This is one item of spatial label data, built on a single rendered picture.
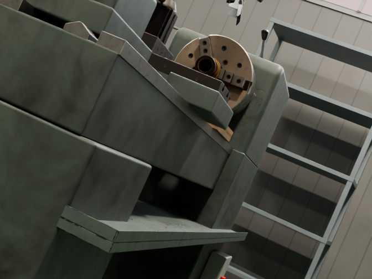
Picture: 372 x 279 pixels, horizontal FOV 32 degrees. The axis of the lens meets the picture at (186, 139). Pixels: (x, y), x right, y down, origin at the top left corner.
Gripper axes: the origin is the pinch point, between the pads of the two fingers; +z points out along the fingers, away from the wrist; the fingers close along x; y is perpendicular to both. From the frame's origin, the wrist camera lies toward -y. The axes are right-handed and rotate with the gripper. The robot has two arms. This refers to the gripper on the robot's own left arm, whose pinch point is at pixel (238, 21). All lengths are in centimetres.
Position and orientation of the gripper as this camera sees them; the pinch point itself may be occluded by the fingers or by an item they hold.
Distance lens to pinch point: 300.6
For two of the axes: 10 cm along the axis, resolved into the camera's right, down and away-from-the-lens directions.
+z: -1.9, 9.8, -0.7
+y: -9.8, -1.9, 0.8
